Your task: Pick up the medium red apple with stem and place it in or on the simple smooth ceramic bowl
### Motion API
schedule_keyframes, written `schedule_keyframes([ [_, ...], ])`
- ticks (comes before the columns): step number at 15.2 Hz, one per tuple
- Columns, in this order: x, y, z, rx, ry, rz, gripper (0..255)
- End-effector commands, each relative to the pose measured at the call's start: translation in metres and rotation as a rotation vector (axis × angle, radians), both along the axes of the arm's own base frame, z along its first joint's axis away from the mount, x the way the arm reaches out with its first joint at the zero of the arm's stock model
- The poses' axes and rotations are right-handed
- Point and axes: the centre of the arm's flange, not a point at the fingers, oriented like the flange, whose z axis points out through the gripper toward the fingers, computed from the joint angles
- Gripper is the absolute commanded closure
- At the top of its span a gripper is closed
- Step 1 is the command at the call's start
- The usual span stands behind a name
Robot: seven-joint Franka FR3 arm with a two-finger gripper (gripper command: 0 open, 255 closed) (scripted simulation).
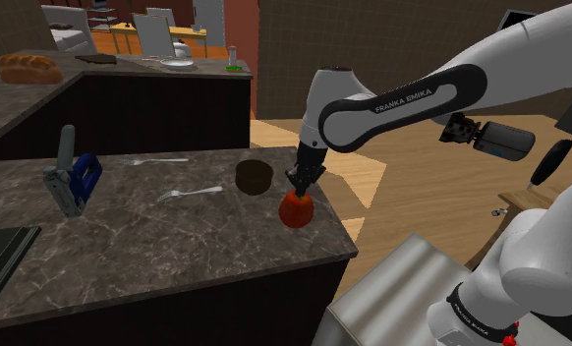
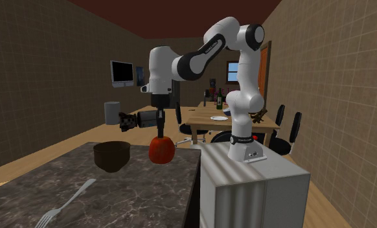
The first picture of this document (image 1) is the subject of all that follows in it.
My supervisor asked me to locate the yellow dining table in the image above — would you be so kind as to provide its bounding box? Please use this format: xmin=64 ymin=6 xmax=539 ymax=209
xmin=108 ymin=22 xmax=208 ymax=59

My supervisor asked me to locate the brown bread loaf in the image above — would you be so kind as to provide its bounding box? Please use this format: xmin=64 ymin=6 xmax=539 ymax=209
xmin=0 ymin=53 xmax=65 ymax=87

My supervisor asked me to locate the blue grey staple gun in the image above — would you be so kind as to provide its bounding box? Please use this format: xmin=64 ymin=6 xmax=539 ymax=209
xmin=42 ymin=124 xmax=104 ymax=219

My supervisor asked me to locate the dark hardcover book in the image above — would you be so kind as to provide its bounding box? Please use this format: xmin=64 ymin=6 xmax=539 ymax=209
xmin=0 ymin=225 xmax=43 ymax=304

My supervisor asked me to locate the white plate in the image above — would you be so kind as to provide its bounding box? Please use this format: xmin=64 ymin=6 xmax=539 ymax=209
xmin=159 ymin=56 xmax=196 ymax=70

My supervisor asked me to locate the red round fruit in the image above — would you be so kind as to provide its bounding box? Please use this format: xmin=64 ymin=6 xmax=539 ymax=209
xmin=277 ymin=189 xmax=315 ymax=230

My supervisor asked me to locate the silver grey robot stand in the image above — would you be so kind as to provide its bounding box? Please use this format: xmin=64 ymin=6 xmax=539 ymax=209
xmin=312 ymin=233 xmax=572 ymax=346

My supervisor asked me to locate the white sofa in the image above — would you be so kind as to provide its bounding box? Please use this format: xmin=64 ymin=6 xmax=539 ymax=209
xmin=40 ymin=4 xmax=98 ymax=54

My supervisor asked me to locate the dark brown bowl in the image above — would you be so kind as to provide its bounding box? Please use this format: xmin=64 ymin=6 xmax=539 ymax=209
xmin=234 ymin=159 xmax=275 ymax=198

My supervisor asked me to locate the dark flat board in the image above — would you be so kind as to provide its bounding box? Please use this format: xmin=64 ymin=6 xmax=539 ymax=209
xmin=73 ymin=52 xmax=119 ymax=66

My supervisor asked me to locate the silver fork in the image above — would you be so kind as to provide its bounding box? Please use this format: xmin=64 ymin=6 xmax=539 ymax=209
xmin=155 ymin=185 xmax=224 ymax=203
xmin=117 ymin=156 xmax=191 ymax=167

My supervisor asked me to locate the dark grey handheld appliance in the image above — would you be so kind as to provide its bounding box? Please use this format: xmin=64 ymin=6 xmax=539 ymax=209
xmin=437 ymin=111 xmax=537 ymax=162

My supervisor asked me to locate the black handled knife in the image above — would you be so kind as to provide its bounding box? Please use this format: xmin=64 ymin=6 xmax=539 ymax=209
xmin=527 ymin=139 xmax=572 ymax=191

